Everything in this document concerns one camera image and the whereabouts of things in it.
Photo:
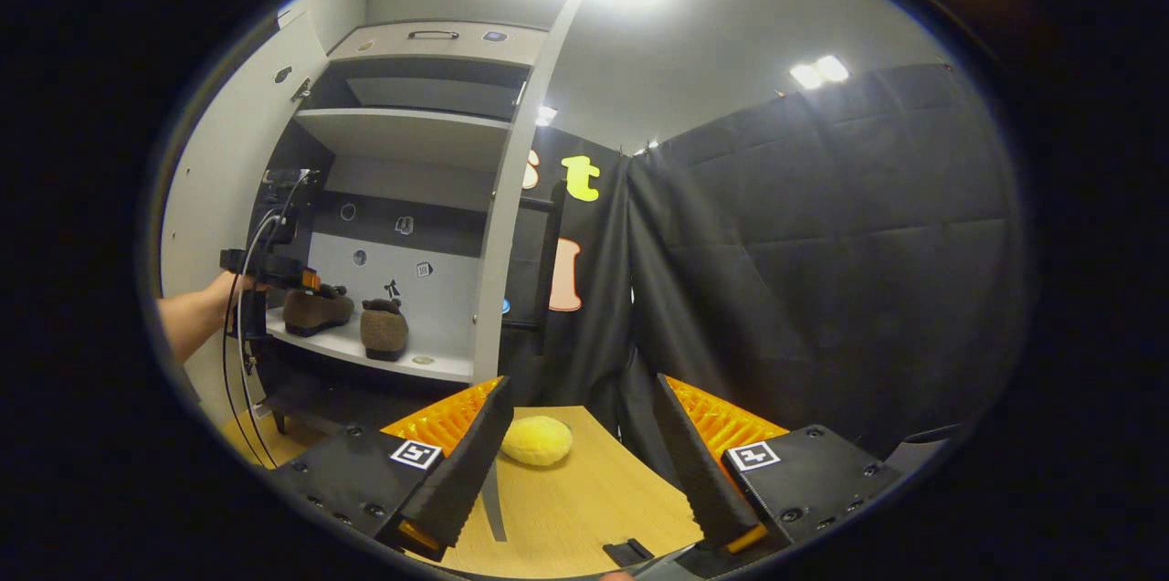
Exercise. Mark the grey cabinet drawer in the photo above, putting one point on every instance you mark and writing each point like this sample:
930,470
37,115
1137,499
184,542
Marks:
438,42

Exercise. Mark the twin ceiling light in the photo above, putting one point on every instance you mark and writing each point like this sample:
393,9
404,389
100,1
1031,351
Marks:
819,72

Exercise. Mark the black backdrop cloth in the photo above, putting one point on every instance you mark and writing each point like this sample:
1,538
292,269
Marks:
822,270

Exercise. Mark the grey shoe cabinet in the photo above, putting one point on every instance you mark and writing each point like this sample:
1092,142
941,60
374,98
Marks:
411,133

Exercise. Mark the brown fuzzy shoe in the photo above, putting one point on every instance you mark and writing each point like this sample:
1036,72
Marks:
315,311
384,330

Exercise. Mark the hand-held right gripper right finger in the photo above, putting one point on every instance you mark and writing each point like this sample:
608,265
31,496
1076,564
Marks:
699,471

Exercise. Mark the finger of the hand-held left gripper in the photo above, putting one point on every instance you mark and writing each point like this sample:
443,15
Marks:
306,277

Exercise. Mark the small ceiling light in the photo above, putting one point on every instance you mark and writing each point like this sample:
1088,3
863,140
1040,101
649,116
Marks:
546,116

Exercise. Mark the grey shoe cabinet door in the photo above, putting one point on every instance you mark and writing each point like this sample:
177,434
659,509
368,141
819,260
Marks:
498,225
215,179

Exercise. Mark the yellow plush toy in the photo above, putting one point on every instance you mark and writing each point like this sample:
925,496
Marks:
537,441

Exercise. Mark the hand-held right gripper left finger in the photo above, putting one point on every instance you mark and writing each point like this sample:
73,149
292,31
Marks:
466,471

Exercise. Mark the small black block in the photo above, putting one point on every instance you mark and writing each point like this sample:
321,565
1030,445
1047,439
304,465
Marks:
627,552

